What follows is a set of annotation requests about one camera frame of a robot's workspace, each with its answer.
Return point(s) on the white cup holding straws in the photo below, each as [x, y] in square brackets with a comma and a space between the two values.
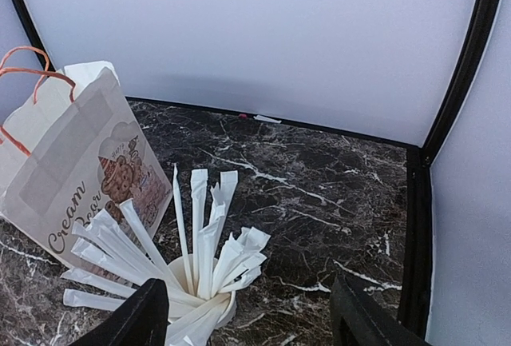
[177, 309]

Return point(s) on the white paper takeout bag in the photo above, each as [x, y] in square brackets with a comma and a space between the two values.
[73, 149]

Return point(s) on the left black frame post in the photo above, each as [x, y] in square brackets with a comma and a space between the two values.
[28, 24]

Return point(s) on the right black frame post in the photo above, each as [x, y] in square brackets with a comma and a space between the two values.
[477, 36]

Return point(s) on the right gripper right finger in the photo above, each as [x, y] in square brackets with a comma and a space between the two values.
[356, 319]

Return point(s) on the black right side table rail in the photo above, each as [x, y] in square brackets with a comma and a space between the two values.
[414, 306]

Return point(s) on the bundle of white wrapped straws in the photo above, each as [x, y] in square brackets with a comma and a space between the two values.
[214, 268]

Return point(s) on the black frame post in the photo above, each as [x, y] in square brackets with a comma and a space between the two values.
[477, 36]
[28, 24]

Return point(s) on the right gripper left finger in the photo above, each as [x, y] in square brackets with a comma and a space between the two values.
[141, 320]

